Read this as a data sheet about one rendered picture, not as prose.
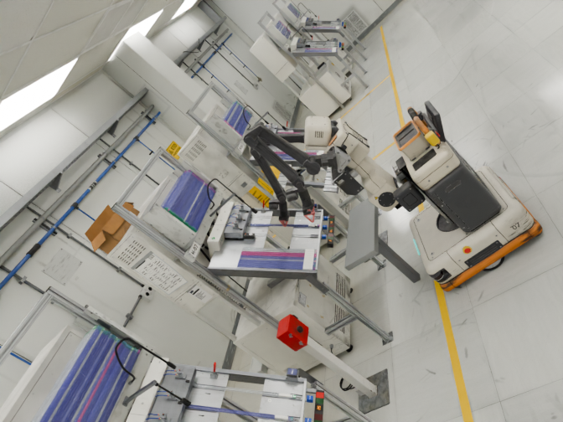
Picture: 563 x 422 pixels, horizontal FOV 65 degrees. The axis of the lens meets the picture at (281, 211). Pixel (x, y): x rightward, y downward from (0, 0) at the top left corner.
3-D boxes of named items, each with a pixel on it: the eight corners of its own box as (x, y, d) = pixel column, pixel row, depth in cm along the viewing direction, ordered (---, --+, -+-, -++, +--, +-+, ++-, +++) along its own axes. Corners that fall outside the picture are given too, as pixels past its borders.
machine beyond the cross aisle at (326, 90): (369, 68, 764) (290, -18, 705) (371, 84, 698) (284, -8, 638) (313, 119, 832) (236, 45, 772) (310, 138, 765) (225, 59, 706)
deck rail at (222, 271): (317, 277, 281) (317, 270, 277) (317, 280, 279) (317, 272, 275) (209, 273, 291) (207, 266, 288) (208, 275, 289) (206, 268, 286)
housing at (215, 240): (236, 216, 345) (234, 201, 337) (221, 257, 305) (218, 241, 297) (226, 216, 346) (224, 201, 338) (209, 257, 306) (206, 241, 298)
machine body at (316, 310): (355, 283, 370) (302, 239, 351) (356, 352, 314) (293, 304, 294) (301, 316, 402) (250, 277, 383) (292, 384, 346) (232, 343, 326)
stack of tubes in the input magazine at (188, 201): (216, 190, 331) (188, 167, 323) (197, 231, 290) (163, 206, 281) (206, 199, 337) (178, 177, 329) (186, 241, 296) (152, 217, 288)
